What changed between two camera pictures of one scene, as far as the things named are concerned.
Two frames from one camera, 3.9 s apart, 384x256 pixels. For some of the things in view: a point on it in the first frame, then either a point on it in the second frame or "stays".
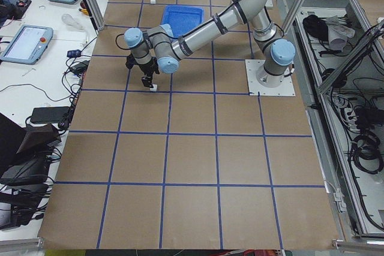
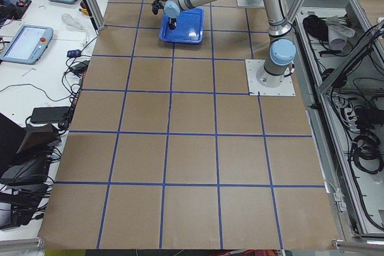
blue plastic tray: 182,19 stays
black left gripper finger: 147,81 -> 172,23
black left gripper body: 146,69 -> 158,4
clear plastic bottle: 69,20 stays
